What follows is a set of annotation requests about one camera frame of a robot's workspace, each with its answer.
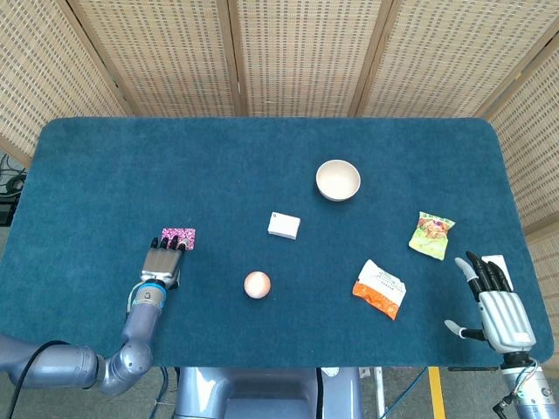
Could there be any teal table cloth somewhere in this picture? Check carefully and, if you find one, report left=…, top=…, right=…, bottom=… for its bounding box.
left=0, top=116, right=555, bottom=370

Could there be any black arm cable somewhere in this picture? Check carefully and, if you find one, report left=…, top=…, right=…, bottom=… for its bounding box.
left=492, top=386, right=521, bottom=416
left=7, top=340, right=71, bottom=419

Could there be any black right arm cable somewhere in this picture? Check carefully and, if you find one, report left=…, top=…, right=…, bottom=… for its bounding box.
left=492, top=386, right=521, bottom=416

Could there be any green snack bag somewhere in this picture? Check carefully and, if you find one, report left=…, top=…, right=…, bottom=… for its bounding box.
left=408, top=210, right=456, bottom=262

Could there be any orange and white snack bag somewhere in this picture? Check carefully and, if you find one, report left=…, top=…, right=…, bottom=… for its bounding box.
left=352, top=258, right=407, bottom=321

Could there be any small white box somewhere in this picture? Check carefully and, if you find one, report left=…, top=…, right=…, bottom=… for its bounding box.
left=267, top=211, right=301, bottom=240

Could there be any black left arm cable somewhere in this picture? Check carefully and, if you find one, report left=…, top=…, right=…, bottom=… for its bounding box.
left=7, top=340, right=71, bottom=419

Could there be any white paper card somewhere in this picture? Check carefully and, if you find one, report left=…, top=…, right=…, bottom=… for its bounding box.
left=479, top=254, right=514, bottom=292

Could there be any woven folding screen panel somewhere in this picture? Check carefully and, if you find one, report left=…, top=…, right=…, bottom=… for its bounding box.
left=226, top=0, right=394, bottom=118
left=482, top=32, right=559, bottom=363
left=67, top=0, right=244, bottom=118
left=357, top=0, right=559, bottom=119
left=0, top=0, right=132, bottom=165

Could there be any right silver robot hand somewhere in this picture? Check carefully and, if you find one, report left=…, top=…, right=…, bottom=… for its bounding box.
left=445, top=251, right=537, bottom=354

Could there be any pink patterned card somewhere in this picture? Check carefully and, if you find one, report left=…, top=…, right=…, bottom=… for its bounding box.
left=161, top=226, right=197, bottom=251

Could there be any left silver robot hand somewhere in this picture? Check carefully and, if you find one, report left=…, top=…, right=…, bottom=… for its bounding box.
left=140, top=234, right=194, bottom=290

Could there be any black floor power box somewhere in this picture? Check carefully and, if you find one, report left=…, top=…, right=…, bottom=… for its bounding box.
left=0, top=198, right=19, bottom=227

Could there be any white table leg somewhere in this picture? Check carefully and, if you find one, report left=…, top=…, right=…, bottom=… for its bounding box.
left=360, top=366, right=389, bottom=419

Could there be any black floor cable bundle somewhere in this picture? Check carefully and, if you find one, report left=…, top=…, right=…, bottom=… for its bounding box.
left=0, top=152, right=28, bottom=196

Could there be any blue cable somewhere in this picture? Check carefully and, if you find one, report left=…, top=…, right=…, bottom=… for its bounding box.
left=383, top=366, right=430, bottom=419
left=152, top=366, right=172, bottom=419

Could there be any grey robot torso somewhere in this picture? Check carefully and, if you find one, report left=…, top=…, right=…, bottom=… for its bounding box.
left=174, top=366, right=363, bottom=419

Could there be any peach foam ball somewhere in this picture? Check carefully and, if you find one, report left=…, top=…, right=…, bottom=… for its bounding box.
left=243, top=271, right=272, bottom=299

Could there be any cream bowl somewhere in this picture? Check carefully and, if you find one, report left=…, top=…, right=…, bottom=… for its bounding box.
left=315, top=159, right=362, bottom=203

